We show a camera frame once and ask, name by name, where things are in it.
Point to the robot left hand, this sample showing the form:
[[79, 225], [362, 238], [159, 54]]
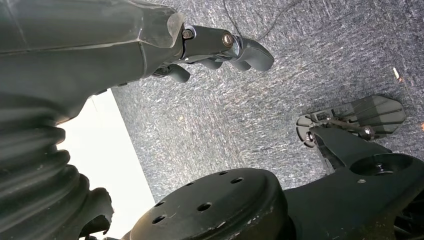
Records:
[[82, 43]]

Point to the white panel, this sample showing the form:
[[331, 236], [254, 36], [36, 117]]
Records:
[[106, 159]]

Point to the small pale scrap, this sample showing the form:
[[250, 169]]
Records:
[[396, 73]]

